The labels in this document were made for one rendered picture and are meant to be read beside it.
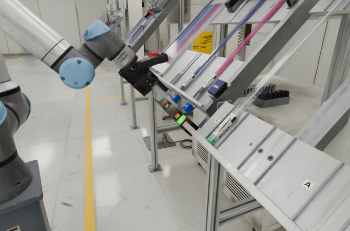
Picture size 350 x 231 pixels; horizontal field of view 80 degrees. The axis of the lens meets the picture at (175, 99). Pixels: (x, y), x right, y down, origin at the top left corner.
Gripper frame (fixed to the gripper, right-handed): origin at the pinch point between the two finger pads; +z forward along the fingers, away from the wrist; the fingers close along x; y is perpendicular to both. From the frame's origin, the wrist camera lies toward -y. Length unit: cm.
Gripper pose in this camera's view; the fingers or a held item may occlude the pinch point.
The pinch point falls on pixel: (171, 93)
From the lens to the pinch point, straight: 79.2
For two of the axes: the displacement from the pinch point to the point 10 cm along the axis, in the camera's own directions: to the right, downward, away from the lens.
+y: -6.7, 7.4, -0.3
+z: 6.4, 6.0, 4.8
